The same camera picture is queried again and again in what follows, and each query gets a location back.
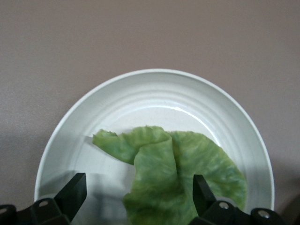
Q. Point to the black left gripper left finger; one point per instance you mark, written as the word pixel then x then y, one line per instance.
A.
pixel 70 199

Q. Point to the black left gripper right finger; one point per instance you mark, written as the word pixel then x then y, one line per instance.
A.
pixel 206 206

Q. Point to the green lettuce leaf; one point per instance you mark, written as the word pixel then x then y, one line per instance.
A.
pixel 159 175

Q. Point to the beige plate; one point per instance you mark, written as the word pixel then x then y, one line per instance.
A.
pixel 164 93

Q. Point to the brown table cover mat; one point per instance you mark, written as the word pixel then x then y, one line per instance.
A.
pixel 70 47

